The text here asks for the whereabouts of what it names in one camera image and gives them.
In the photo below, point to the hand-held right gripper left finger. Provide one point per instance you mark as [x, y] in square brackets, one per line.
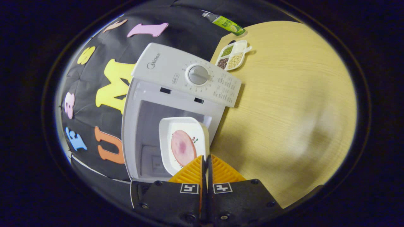
[170, 198]

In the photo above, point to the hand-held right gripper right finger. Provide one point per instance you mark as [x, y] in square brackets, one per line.
[240, 198]

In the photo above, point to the pink ham slice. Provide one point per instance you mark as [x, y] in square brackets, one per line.
[183, 146]

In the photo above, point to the white square plate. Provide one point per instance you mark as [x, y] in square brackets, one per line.
[167, 132]

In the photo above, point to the white microwave oven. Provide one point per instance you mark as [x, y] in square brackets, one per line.
[170, 69]

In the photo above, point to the white divided dish with beans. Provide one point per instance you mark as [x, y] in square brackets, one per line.
[240, 47]

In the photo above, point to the green label drink bottle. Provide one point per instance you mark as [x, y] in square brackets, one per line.
[227, 24]

